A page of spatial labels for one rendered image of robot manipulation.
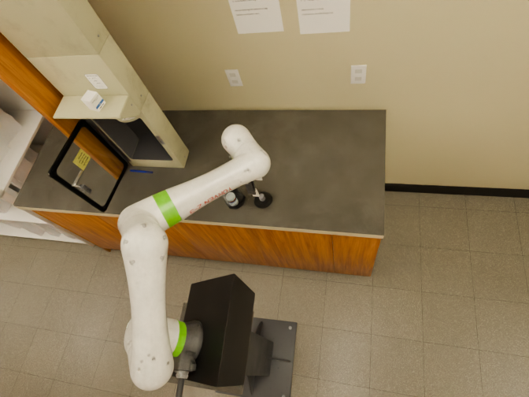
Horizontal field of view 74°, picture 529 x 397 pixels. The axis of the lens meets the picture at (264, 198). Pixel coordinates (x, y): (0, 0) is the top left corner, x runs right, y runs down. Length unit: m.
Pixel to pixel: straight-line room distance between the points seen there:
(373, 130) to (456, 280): 1.21
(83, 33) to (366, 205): 1.30
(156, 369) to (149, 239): 0.40
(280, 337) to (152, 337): 1.47
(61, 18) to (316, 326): 2.09
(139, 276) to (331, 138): 1.23
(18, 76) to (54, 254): 2.04
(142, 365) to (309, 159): 1.18
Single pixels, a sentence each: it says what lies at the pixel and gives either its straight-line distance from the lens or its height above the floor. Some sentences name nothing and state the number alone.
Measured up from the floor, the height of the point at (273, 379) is 0.01.
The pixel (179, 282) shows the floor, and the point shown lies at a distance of 2.78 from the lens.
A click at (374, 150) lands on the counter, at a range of 1.84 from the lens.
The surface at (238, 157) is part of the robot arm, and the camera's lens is 1.19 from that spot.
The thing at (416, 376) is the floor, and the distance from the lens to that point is 2.50.
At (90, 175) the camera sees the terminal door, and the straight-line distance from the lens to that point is 1.89.
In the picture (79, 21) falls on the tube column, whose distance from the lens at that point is 1.42.
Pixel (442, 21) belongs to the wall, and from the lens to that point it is 1.70.
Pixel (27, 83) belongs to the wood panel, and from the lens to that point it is 1.73.
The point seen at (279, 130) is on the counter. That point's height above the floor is 0.94.
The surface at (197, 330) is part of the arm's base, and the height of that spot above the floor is 1.18.
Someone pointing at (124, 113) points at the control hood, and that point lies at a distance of 1.54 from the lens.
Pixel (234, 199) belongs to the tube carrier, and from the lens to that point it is 1.67.
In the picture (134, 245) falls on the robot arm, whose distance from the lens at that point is 0.97.
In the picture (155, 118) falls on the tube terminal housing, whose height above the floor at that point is 1.31.
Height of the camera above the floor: 2.46
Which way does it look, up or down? 61 degrees down
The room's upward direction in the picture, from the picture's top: 24 degrees counter-clockwise
